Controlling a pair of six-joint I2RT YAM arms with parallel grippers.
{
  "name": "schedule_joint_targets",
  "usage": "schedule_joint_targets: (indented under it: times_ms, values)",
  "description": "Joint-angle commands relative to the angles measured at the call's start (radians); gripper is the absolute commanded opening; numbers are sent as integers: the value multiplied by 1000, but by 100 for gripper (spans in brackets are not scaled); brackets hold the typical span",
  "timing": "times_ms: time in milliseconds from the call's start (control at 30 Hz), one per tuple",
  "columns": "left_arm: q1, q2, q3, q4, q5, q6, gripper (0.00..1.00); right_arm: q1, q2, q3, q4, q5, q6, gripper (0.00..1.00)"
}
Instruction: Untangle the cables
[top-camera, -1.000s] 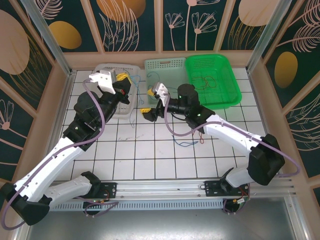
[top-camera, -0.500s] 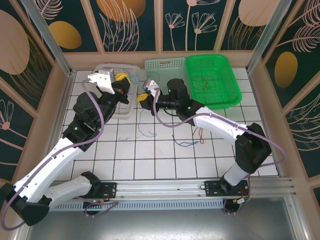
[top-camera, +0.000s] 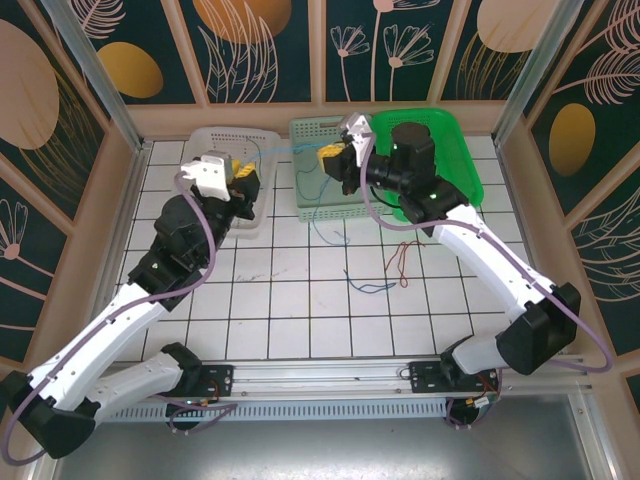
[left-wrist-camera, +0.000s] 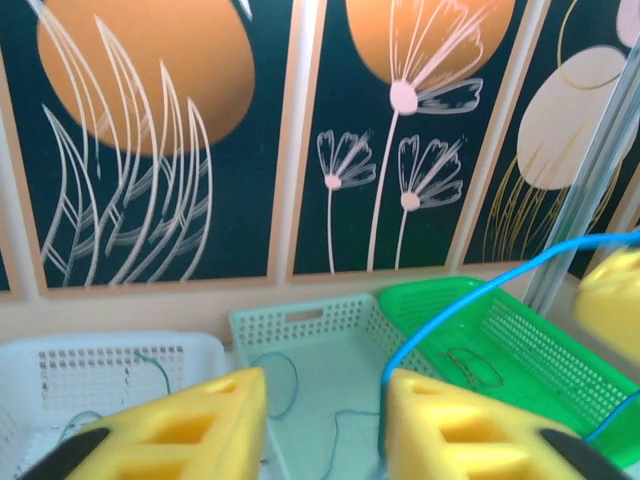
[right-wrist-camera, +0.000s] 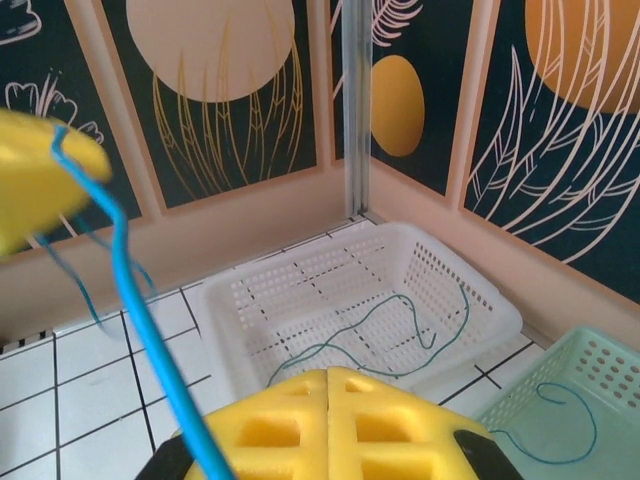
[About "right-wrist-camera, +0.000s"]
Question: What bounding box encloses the white perforated plastic basket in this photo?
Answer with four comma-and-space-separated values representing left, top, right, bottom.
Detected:
199, 221, 524, 401

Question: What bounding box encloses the wire bundle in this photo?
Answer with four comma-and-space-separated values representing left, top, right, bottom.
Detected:
37, 124, 236, 480

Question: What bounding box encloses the aluminium corner post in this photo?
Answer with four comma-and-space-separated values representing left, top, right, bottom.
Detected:
341, 0, 375, 224

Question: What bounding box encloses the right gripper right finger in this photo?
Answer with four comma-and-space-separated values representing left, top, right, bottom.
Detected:
327, 366, 522, 480

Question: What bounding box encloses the thin blue cable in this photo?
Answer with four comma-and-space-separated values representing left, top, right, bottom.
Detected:
487, 382, 599, 464

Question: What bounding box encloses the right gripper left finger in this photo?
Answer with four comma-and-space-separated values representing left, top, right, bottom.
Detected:
143, 367, 328, 480

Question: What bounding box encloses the mint perforated plastic basket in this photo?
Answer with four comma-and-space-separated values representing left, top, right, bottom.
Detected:
472, 324, 640, 480

